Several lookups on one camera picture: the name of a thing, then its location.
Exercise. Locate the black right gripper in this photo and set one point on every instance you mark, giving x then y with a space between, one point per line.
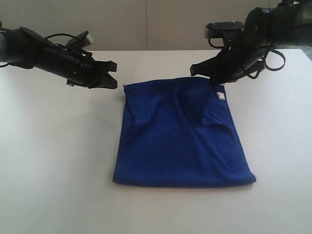
238 56

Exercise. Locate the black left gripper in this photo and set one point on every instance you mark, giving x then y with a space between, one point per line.
78 68

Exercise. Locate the blue towel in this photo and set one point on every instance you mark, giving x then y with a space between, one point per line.
179 133

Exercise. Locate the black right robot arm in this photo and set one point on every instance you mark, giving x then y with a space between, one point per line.
289 24

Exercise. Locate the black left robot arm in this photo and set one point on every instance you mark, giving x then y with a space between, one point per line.
26 49

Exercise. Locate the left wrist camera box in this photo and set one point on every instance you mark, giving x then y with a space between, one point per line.
80 41

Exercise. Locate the beige wall panel partition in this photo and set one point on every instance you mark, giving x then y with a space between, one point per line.
128 24

